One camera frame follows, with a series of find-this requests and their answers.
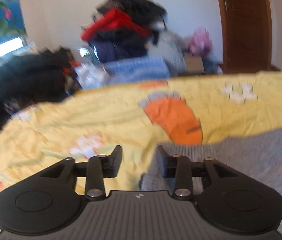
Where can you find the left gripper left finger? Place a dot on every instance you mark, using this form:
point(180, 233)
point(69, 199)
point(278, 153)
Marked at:
point(98, 168)

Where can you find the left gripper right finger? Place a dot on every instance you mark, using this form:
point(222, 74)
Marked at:
point(181, 170)

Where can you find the grey knit sweater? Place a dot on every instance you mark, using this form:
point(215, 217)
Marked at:
point(258, 156)

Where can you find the black clothes heap left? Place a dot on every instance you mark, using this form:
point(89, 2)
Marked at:
point(26, 80)

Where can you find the yellow carrot print bedspread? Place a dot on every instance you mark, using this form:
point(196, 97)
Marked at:
point(187, 111)

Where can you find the white plastic bag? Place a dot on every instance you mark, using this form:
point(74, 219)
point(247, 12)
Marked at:
point(91, 76)

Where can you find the grey white fabric bundle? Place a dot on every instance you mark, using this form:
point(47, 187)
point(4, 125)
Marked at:
point(168, 47)

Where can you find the dark navy garment in pile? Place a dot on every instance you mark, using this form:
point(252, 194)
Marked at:
point(115, 45)

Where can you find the pink plastic bag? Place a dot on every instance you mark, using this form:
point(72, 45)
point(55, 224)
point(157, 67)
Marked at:
point(199, 44)

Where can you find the red garment in pile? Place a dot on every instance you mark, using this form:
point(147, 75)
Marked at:
point(114, 19)

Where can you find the black garment atop pile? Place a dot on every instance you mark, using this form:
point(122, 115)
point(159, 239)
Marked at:
point(141, 12)

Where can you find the brown wooden door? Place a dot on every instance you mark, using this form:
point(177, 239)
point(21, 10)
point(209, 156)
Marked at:
point(247, 35)

